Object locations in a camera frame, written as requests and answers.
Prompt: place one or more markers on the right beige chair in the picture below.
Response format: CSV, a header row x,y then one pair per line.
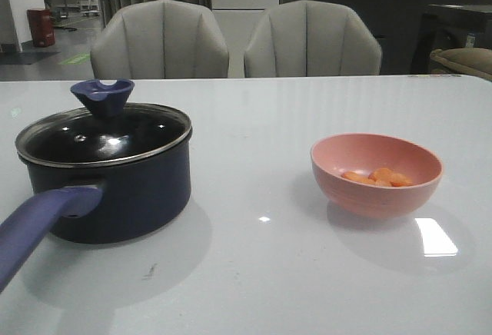
x,y
311,39

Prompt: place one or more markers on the grey counter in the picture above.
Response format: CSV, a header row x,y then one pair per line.
x,y
400,27

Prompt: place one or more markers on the orange ham slice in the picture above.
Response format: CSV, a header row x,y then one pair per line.
x,y
359,178
381,174
400,180

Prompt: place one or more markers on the pink bowl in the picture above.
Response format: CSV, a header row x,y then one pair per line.
x,y
364,153

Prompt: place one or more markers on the dark blue saucepan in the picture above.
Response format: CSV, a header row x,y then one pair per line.
x,y
101,205

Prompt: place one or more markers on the glass lid with blue knob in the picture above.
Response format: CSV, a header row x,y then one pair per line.
x,y
106,130

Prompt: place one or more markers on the red trash bin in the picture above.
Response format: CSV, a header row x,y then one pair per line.
x,y
41,27

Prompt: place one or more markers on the left beige chair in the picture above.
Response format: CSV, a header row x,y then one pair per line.
x,y
163,39

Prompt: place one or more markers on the beige chair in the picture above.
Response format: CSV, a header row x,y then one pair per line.
x,y
311,39
163,39

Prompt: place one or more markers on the white cabinet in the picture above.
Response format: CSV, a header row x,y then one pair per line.
x,y
236,19

